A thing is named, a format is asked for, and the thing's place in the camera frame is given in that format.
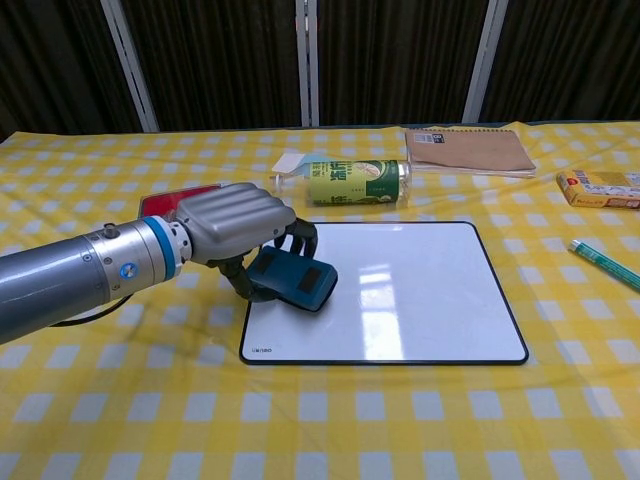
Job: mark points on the brown spiral notebook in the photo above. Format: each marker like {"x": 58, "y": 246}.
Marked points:
{"x": 475, "y": 150}

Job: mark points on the white and blue paper card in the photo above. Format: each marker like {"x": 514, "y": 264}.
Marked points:
{"x": 290, "y": 162}

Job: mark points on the yellow printed carton box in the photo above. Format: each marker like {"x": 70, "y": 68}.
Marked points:
{"x": 600, "y": 190}

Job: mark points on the black pleated curtain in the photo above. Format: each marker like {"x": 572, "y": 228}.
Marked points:
{"x": 225, "y": 60}

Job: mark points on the white partition post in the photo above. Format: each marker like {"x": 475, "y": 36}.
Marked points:
{"x": 307, "y": 60}
{"x": 485, "y": 65}
{"x": 131, "y": 65}

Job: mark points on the blue whiteboard eraser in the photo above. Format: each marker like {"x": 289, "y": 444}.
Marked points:
{"x": 285, "y": 272}

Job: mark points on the white dry-erase board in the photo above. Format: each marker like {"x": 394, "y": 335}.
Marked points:
{"x": 425, "y": 300}

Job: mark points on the yellow white checked tablecloth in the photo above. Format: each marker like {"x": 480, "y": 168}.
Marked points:
{"x": 150, "y": 400}

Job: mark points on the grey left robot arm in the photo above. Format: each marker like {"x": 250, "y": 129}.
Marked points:
{"x": 75, "y": 275}

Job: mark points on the clear bottle green label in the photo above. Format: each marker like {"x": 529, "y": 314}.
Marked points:
{"x": 350, "y": 185}

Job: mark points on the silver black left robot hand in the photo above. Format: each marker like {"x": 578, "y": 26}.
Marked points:
{"x": 230, "y": 220}

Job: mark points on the green marker pen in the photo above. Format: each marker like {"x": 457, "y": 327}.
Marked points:
{"x": 605, "y": 262}

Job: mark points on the red pad grey frame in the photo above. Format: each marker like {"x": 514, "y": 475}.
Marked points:
{"x": 160, "y": 202}

